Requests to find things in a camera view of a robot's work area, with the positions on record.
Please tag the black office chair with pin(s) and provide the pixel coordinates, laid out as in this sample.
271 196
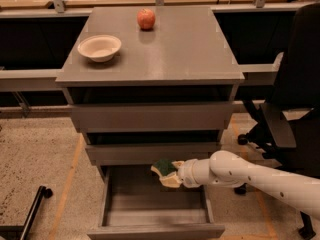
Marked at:
288 122

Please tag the grey drawer cabinet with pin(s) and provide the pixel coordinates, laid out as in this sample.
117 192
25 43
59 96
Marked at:
184 59

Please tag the grey middle drawer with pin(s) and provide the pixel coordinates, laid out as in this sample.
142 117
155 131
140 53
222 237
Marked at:
131 154

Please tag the black wheeled stand leg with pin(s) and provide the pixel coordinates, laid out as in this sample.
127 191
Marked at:
21 232

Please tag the red apple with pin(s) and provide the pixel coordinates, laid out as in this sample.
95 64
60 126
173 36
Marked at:
146 19

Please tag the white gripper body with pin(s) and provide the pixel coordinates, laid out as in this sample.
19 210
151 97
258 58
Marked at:
185 174

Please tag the grey top drawer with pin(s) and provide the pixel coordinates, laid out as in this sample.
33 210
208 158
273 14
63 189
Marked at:
151 117

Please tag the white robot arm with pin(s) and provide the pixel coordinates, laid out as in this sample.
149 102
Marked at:
227 169

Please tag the white paper bowl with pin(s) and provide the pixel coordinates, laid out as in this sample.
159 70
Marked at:
99 48

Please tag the grey open bottom drawer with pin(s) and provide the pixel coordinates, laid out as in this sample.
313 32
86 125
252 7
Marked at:
135 206

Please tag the green and yellow sponge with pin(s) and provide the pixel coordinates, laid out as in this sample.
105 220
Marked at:
163 167

